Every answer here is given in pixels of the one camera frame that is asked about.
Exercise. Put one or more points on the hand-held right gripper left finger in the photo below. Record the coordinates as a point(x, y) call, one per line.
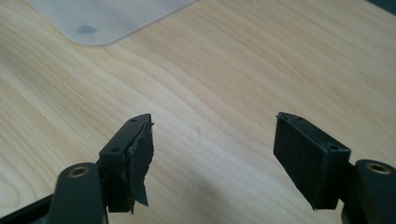
point(124, 161)

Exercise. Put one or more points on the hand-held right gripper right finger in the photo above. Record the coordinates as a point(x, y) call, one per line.
point(308, 161)

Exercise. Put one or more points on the clear plastic storage box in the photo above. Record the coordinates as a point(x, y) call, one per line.
point(106, 18)

